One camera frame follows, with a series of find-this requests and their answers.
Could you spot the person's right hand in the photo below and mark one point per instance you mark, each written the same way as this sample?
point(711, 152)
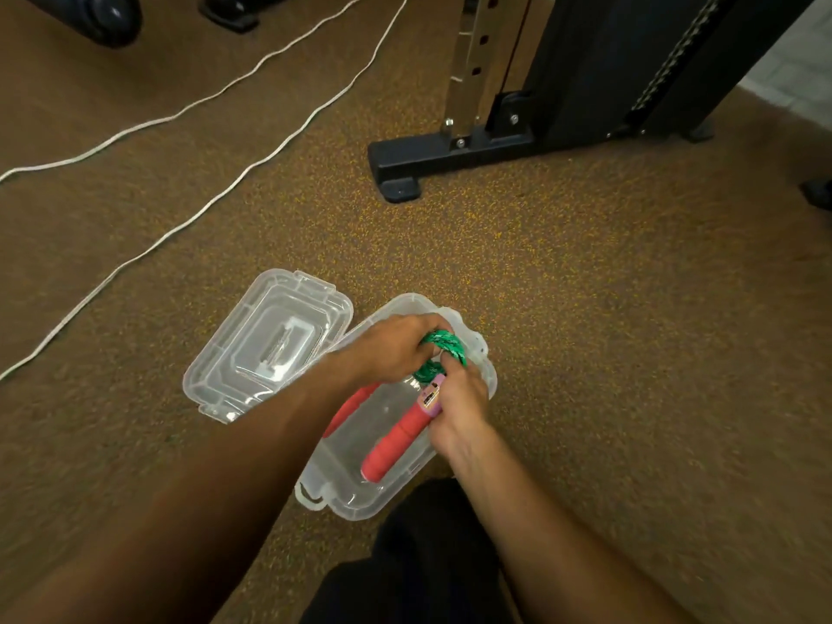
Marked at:
point(461, 409)

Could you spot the person's left hand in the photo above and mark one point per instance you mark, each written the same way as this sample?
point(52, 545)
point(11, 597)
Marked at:
point(390, 347)

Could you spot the clear plastic box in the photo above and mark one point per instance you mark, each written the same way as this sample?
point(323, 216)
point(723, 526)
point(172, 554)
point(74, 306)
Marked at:
point(273, 344)

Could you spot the person's left forearm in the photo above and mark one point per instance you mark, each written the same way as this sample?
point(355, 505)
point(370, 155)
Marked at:
point(195, 500)

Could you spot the person's right forearm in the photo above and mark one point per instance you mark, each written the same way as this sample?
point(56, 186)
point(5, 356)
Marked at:
point(552, 545)

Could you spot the black shorts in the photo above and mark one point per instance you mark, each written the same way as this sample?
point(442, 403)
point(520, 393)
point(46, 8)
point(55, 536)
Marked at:
point(422, 558)

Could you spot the black steel base beam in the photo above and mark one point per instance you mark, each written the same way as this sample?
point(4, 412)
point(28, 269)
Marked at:
point(442, 159)

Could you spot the chrome perforated upright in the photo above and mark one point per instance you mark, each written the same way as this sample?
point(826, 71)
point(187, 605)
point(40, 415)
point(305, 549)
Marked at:
point(478, 58)

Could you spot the black weight machine tower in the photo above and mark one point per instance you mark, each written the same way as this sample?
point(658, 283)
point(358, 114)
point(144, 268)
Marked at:
point(585, 58)
point(819, 193)

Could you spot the black equipment foot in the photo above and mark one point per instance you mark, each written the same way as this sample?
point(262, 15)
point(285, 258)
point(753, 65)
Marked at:
point(234, 9)

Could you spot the metal weight stack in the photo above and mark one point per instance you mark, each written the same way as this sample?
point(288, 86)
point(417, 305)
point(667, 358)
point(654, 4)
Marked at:
point(676, 51)

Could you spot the black round weight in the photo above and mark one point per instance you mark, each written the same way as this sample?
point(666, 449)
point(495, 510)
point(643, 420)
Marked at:
point(97, 16)

